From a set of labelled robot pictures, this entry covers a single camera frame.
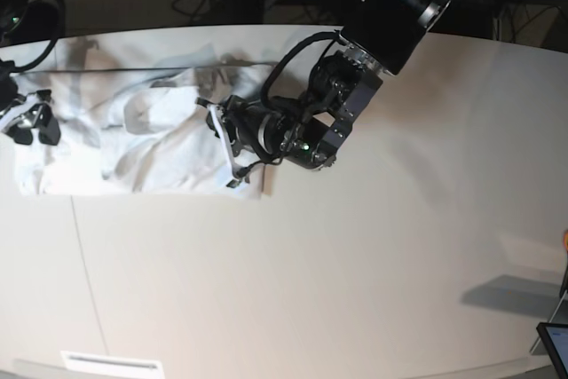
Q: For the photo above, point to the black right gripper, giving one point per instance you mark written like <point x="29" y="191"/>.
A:
<point x="40" y="115"/>

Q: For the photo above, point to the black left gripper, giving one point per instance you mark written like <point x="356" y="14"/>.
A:
<point x="255" y="127"/>

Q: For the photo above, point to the white T-shirt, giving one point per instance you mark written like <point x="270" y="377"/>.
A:
<point x="137" y="131"/>

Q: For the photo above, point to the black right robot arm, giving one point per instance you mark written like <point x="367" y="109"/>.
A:
<point x="13" y="13"/>

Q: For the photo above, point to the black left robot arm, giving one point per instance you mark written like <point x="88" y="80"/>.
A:
<point x="309" y="130"/>

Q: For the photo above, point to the tablet screen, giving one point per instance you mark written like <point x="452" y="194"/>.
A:
<point x="554" y="338"/>

